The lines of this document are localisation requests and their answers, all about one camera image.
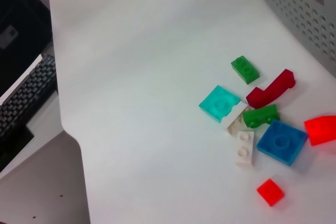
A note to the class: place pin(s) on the grey perforated storage bin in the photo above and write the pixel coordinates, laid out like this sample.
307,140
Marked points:
302,19

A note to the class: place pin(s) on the cyan square brick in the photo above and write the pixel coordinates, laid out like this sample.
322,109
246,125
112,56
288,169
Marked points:
218,103

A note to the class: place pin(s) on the white narrow brick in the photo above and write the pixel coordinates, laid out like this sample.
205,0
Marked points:
232,121

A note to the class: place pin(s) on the green flat two-stud brick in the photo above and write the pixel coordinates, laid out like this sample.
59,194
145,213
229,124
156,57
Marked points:
245,70

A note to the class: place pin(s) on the white two-stud brick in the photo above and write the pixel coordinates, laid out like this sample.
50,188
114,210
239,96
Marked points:
244,148

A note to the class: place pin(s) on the green small brick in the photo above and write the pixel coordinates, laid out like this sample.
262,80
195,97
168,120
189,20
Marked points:
260,116

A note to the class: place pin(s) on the dark red angled brick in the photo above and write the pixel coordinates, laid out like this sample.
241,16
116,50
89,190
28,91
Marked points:
267,94

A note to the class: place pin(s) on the blue square brick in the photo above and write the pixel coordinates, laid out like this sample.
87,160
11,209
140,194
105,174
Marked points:
281,142

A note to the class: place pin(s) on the red small square brick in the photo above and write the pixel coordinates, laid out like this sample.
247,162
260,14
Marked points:
270,192

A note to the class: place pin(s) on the black keyboard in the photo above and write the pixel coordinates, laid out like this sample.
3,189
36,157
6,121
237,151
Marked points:
26,95

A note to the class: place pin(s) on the red tall brick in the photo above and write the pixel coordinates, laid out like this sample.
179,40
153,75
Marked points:
321,130

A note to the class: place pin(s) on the grey side desk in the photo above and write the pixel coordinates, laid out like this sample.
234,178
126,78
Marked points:
39,195

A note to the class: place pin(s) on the black monitor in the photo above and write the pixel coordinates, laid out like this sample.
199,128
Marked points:
21,24

